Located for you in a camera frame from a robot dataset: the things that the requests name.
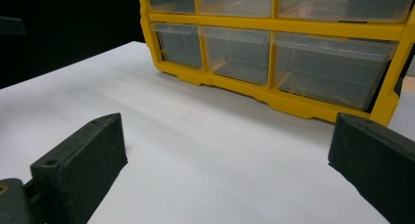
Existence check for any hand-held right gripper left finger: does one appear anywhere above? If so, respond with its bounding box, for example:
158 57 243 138
23 112 129 224

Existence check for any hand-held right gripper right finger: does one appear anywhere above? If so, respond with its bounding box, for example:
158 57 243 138
328 112 415 224

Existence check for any clear plastic drawer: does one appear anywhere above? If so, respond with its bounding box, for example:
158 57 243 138
272 30 399 112
277 0 415 23
150 22 205 71
194 0 275 20
198 24 272 87

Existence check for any dark flat object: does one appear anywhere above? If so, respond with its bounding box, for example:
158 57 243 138
0 16 26 36

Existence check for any yellow plastic drawer cabinet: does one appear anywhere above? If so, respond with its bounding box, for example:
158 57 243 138
136 0 415 127

